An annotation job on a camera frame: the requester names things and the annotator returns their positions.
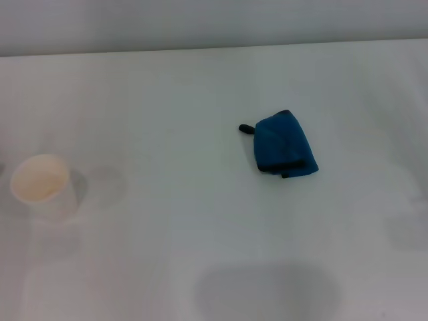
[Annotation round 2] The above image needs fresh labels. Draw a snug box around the blue rag with black trim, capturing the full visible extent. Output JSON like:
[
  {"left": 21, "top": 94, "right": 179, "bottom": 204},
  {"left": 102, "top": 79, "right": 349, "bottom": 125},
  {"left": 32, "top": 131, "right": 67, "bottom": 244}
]
[{"left": 237, "top": 109, "right": 320, "bottom": 179}]

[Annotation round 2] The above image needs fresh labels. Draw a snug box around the white paper cup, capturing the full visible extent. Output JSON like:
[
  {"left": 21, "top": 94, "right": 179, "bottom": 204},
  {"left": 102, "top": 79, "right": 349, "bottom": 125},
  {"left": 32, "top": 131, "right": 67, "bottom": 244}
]
[{"left": 9, "top": 153, "right": 81, "bottom": 223}]

